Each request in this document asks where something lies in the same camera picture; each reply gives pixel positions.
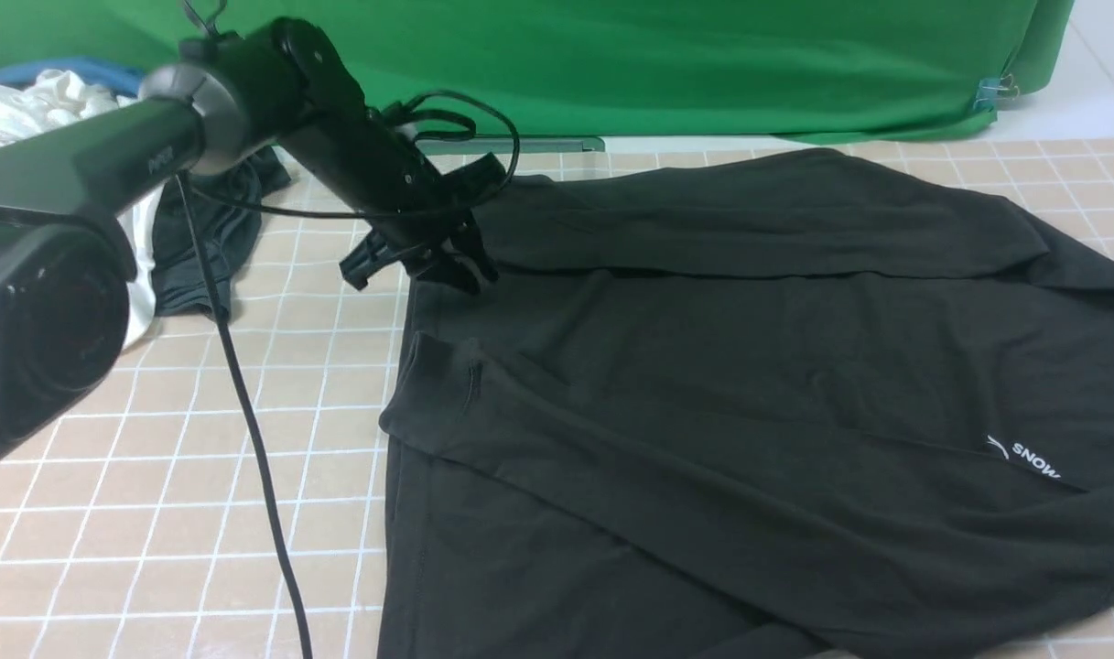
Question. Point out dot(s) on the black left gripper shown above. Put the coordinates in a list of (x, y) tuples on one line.
[(418, 216)]

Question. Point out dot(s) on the dark gray long-sleeved shirt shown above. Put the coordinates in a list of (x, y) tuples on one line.
[(765, 409)]

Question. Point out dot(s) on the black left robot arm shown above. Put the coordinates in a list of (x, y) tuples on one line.
[(65, 261)]

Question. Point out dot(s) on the dark gray crumpled t-shirt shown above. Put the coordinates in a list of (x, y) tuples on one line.
[(228, 235)]

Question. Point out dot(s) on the green backdrop cloth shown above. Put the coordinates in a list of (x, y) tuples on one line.
[(823, 72)]

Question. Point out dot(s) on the beige grid-pattern table mat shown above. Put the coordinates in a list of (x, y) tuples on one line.
[(136, 524)]

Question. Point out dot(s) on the blue crumpled garment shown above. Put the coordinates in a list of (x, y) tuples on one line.
[(118, 78)]

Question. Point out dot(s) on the blue binder clip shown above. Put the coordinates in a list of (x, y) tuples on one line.
[(992, 91)]

